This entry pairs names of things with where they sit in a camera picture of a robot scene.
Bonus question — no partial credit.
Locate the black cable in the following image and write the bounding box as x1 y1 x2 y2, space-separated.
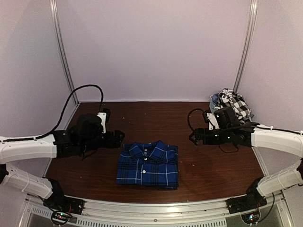
187 108 206 133
0 85 105 142

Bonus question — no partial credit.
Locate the left circuit board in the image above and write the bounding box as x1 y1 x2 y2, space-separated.
51 211 72 225

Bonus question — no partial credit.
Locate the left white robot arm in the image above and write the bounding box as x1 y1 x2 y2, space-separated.
0 113 125 210

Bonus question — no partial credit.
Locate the light blue perforated basket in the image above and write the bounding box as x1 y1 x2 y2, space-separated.
209 93 221 113

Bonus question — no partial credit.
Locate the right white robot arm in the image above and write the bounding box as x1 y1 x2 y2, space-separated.
188 107 303 209

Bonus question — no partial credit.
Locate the right aluminium frame post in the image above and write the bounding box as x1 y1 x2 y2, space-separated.
233 0 258 92

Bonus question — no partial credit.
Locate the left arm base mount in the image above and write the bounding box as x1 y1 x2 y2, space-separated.
43 179 84 215

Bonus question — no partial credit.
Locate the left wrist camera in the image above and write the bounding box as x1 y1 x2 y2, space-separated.
97 108 111 134

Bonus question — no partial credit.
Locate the light blue checked shirt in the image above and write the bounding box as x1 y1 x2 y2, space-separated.
211 93 221 107

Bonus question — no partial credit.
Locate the left black cable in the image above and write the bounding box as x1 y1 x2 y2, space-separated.
0 85 105 142

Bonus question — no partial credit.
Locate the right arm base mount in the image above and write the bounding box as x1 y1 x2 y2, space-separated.
226 178 267 214

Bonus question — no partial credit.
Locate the black white checked shirt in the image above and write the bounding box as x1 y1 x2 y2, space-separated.
214 88 251 124

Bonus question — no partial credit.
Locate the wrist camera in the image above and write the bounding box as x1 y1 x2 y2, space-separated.
97 108 111 134
203 113 219 130

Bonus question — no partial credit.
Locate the right black cable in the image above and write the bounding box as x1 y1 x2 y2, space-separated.
187 108 206 133

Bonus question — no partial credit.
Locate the blue plaid long sleeve shirt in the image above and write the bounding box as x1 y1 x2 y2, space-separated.
116 140 179 190

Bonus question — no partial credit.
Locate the circuit board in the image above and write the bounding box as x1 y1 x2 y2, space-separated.
241 212 260 225
51 211 72 225

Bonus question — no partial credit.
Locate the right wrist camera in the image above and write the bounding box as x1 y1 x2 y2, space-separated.
203 113 219 130

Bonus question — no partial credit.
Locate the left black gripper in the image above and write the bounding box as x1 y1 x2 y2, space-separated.
80 129 125 153

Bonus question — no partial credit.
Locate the right circuit board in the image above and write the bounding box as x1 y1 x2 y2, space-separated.
241 212 260 225

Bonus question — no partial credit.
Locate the aluminium frame post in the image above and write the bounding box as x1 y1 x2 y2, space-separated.
233 0 258 92
49 0 75 92

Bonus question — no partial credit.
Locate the left aluminium frame post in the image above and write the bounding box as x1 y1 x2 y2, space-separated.
49 0 75 92

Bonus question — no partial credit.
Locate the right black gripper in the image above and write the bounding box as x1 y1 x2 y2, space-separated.
189 128 232 146

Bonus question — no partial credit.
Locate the front aluminium rail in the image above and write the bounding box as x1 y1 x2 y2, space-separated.
22 189 288 227

